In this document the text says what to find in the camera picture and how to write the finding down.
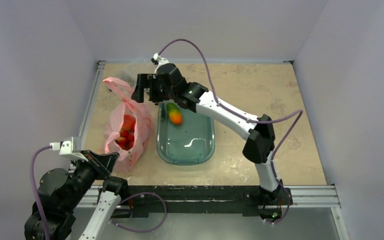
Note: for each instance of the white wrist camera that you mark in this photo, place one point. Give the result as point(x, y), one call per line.
point(158, 61)
point(70, 148)

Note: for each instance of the green orange fake mango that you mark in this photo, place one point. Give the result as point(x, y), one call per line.
point(174, 113)

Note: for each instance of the teal transparent plastic tray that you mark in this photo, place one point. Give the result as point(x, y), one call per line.
point(190, 143)

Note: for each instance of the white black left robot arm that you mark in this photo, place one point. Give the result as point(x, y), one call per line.
point(59, 193)

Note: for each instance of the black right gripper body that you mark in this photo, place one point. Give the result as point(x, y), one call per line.
point(150, 87)

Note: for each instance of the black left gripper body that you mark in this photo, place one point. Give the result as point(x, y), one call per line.
point(85, 172)

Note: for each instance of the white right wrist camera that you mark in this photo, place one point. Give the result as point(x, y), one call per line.
point(158, 61)

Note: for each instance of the pink plastic bag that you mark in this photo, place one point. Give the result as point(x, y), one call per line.
point(143, 128)

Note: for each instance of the clear plastic screw organizer box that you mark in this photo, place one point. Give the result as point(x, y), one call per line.
point(130, 70)

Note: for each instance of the red fake strawberry bunch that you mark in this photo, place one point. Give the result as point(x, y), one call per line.
point(126, 137)

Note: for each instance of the aluminium frame rail left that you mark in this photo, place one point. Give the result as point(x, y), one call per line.
point(100, 65)

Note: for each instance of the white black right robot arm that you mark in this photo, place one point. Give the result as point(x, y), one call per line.
point(258, 132)

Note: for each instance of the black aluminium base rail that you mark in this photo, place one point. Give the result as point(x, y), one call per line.
point(246, 200)

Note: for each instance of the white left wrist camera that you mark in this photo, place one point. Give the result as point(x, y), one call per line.
point(70, 148)

